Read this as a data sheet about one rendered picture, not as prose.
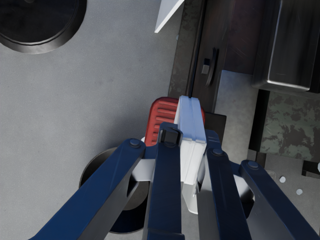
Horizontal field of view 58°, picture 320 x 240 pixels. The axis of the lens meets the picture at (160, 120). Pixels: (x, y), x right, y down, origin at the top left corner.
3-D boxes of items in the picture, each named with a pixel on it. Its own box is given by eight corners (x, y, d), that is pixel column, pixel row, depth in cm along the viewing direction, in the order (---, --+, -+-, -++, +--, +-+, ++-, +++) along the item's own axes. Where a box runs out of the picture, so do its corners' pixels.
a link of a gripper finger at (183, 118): (182, 184, 17) (169, 181, 17) (181, 130, 23) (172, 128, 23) (194, 140, 16) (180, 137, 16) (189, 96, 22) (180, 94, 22)
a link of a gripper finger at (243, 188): (205, 171, 15) (264, 182, 15) (199, 127, 19) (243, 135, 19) (198, 194, 15) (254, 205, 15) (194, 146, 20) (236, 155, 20)
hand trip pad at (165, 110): (188, 159, 38) (197, 169, 30) (143, 151, 38) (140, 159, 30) (198, 107, 38) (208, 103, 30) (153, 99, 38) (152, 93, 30)
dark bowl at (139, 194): (157, 233, 106) (157, 241, 99) (76, 219, 106) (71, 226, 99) (172, 153, 106) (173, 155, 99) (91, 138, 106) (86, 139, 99)
